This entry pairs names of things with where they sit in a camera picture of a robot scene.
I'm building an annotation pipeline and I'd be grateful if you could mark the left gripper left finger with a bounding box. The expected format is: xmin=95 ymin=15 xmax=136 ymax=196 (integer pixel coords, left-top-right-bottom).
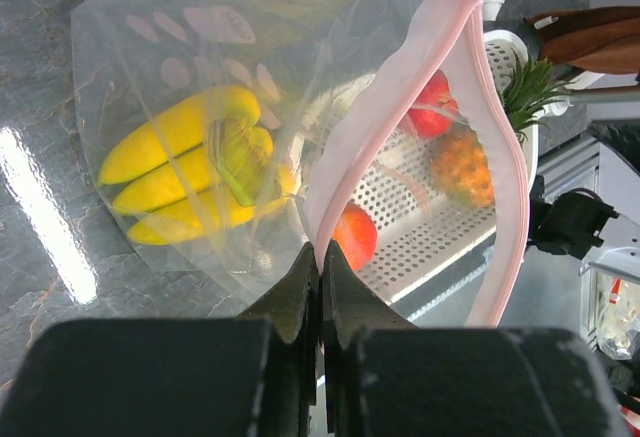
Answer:
xmin=239 ymin=243 xmax=320 ymax=436

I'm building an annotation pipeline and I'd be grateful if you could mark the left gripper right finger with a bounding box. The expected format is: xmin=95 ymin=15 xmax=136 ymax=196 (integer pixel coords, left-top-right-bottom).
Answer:
xmin=320 ymin=240 xmax=416 ymax=436

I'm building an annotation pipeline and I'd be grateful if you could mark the red orange peach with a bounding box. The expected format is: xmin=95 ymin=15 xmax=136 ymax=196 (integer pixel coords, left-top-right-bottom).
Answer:
xmin=332 ymin=202 xmax=378 ymax=271

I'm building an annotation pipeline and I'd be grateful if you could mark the yellow banana bunch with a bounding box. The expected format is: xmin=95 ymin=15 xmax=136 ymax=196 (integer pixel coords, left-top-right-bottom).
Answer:
xmin=98 ymin=85 xmax=297 ymax=246

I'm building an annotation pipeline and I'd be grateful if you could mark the orange toy pineapple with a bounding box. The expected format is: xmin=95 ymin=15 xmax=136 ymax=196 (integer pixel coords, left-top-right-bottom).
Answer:
xmin=431 ymin=58 xmax=567 ymax=208

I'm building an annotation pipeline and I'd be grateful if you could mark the clear zip top bag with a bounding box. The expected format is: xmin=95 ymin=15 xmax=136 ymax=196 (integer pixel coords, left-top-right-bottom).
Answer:
xmin=71 ymin=0 xmax=529 ymax=326

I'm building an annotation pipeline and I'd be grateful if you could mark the red apple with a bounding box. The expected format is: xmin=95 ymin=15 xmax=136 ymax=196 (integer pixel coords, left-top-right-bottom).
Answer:
xmin=403 ymin=70 xmax=459 ymax=139

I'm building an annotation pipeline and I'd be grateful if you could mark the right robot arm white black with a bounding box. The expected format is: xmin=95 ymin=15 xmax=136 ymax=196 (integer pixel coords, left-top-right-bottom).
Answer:
xmin=528 ymin=176 xmax=639 ymax=284

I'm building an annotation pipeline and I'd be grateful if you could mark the clear bag of small parts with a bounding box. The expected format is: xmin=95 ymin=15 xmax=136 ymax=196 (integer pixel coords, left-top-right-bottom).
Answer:
xmin=596 ymin=271 xmax=639 ymax=361

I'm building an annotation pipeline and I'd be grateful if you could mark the white perforated plastic basket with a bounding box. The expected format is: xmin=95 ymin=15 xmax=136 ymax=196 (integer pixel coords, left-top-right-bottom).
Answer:
xmin=299 ymin=29 xmax=541 ymax=323

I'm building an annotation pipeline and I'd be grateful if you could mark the silver clothes rack pole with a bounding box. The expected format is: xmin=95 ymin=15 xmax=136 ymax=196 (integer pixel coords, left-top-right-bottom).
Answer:
xmin=545 ymin=84 xmax=639 ymax=107

